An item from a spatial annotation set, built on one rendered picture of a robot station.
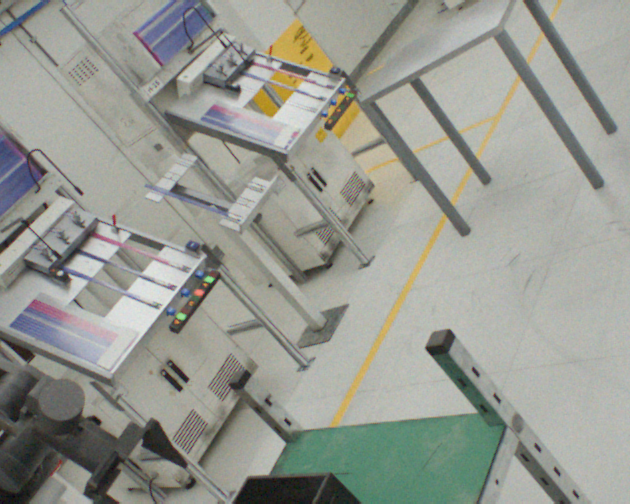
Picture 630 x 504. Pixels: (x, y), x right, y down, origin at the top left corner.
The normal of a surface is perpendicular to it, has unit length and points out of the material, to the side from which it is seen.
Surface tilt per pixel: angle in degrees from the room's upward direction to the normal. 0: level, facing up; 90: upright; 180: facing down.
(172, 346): 90
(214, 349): 90
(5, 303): 42
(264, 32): 90
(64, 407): 64
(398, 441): 0
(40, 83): 90
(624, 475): 0
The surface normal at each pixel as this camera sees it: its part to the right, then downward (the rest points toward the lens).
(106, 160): 0.66, -0.22
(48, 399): 0.33, -0.52
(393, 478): -0.61, -0.72
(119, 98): -0.44, 0.66
